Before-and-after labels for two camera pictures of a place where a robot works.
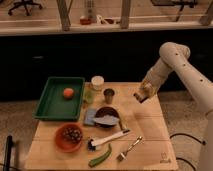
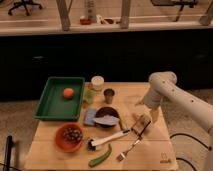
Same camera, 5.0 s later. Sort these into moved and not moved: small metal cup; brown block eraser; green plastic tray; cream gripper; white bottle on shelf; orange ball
Moved: cream gripper; brown block eraser
Not moved: white bottle on shelf; green plastic tray; orange ball; small metal cup
